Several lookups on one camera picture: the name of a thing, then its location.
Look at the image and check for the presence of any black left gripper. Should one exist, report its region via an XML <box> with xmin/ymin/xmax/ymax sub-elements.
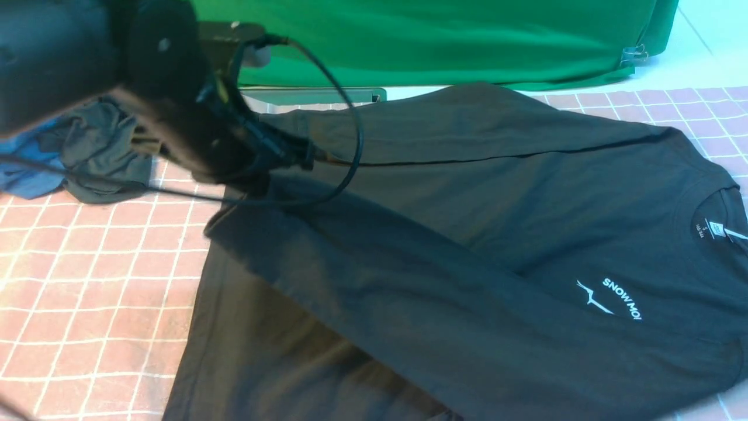
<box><xmin>120</xmin><ymin>82</ymin><xmax>328</xmax><ymax>184</ymax></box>

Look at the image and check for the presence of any dark gray long-sleeve shirt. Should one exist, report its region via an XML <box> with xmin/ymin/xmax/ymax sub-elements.
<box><xmin>163</xmin><ymin>84</ymin><xmax>746</xmax><ymax>420</ymax></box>

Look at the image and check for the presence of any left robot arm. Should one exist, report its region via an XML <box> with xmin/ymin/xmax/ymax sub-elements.
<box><xmin>1</xmin><ymin>1</ymin><xmax>317</xmax><ymax>183</ymax></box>

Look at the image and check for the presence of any green backdrop cloth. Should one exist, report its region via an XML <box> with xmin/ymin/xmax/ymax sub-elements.
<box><xmin>193</xmin><ymin>1</ymin><xmax>678</xmax><ymax>91</ymax></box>

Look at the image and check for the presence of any dark gray crumpled garment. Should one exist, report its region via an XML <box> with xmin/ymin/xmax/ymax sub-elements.
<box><xmin>37</xmin><ymin>96</ymin><xmax>153</xmax><ymax>205</ymax></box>

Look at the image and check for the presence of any blue crumpled garment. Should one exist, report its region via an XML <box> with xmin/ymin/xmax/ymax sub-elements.
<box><xmin>1</xmin><ymin>119</ymin><xmax>64</xmax><ymax>200</ymax></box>

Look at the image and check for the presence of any metal binder clip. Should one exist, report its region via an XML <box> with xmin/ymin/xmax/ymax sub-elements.
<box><xmin>619</xmin><ymin>43</ymin><xmax>649</xmax><ymax>67</ymax></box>

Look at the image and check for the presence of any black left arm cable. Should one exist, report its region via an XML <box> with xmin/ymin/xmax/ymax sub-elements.
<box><xmin>0</xmin><ymin>35</ymin><xmax>366</xmax><ymax>208</ymax></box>

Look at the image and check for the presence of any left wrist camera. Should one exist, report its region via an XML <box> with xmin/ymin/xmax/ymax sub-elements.
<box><xmin>198</xmin><ymin>21</ymin><xmax>272</xmax><ymax>81</ymax></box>

